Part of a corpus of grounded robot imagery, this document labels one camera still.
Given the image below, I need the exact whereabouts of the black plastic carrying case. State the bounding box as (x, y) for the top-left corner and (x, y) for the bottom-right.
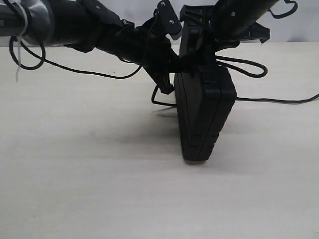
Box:
(173, 21), (237, 162)

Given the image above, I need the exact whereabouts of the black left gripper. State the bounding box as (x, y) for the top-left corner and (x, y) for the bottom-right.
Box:
(49, 0), (181, 94)

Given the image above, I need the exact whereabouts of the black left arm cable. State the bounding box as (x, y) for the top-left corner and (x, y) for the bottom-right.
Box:
(8, 7), (160, 80)

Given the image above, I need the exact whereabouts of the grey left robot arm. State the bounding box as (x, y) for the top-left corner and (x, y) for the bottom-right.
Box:
(0, 0), (182, 94)

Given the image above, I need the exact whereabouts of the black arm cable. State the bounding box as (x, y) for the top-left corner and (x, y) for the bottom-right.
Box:
(269, 0), (299, 19)
(8, 7), (160, 80)

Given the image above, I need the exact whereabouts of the black rope with loop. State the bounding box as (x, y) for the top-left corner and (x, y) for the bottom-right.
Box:
(151, 53), (319, 108)

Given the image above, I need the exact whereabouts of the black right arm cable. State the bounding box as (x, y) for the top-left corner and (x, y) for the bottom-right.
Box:
(269, 0), (299, 19)

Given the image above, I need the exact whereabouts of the white zip tie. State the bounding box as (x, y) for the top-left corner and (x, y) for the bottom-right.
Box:
(8, 1), (28, 83)

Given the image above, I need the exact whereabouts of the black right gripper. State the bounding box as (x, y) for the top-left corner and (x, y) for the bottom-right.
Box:
(179, 0), (271, 57)

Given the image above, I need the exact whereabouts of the white backdrop curtain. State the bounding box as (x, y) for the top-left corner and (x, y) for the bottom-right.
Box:
(0, 0), (319, 48)

